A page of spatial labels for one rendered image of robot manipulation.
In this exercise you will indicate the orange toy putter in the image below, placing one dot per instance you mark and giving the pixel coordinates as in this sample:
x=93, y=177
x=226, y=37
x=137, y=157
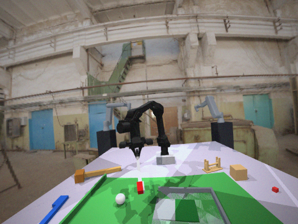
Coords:
x=81, y=174

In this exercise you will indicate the tan cardboard box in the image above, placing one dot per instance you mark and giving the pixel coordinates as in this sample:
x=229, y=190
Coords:
x=238, y=172

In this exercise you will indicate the white golf ball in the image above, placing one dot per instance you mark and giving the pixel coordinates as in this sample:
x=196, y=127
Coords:
x=120, y=198

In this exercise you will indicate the small red block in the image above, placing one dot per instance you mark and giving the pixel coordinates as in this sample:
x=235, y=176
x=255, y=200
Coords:
x=274, y=189

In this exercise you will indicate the green mat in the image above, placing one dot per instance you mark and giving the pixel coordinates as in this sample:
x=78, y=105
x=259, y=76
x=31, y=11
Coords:
x=101, y=208

